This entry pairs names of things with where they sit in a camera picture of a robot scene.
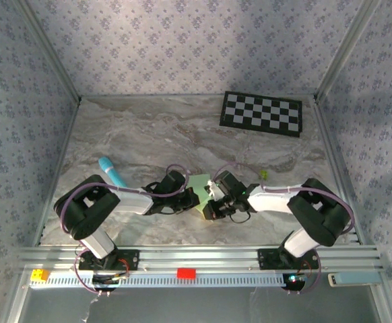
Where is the light green paper sheet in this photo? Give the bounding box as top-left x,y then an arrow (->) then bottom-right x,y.
187,174 -> 214,221

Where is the cyan blue marker pen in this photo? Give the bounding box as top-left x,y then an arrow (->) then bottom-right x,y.
98,157 -> 128,188

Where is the black white checkerboard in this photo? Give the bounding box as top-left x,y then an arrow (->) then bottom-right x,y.
219,90 -> 303,138

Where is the black round board with LEDs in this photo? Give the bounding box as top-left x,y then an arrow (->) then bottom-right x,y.
282,273 -> 307,292

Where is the white torn tape strip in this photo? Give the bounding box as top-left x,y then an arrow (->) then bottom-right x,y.
80,295 -> 101,323

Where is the blue and white flat device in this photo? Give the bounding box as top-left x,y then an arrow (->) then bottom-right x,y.
327,271 -> 383,287

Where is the yellow block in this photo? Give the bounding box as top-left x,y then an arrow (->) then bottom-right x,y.
30,269 -> 51,282

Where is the thin black left camera cable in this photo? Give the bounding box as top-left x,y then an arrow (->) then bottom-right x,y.
141,180 -> 184,217

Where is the thin black camera cable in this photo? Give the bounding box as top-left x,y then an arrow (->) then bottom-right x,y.
141,180 -> 184,217
229,210 -> 253,225

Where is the thin black right camera cable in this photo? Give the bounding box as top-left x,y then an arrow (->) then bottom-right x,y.
229,210 -> 253,225

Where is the aluminium mounting rail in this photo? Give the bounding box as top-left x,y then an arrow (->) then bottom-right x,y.
17,245 -> 384,273

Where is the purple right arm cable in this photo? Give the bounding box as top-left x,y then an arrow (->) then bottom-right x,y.
211,161 -> 356,295

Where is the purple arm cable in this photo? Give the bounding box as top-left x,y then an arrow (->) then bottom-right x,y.
59,164 -> 192,297
211,161 -> 356,295

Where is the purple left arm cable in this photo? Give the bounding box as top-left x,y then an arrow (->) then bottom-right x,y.
59,164 -> 192,297

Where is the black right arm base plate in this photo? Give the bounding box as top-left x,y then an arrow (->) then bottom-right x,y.
257,248 -> 320,271

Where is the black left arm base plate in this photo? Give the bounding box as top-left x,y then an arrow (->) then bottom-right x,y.
77,248 -> 140,272

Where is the white slotted cable duct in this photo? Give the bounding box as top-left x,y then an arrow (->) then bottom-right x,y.
29,271 -> 293,289

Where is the black round board with wires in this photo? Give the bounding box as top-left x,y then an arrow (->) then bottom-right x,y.
92,273 -> 130,292

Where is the aluminium table back rail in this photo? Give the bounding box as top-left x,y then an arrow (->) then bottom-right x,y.
79,92 -> 318,101

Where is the aluminium table side rail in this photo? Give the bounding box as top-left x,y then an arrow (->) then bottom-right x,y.
312,96 -> 365,245
32,97 -> 82,246

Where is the aluminium frame post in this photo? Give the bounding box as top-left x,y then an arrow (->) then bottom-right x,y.
314,0 -> 384,102

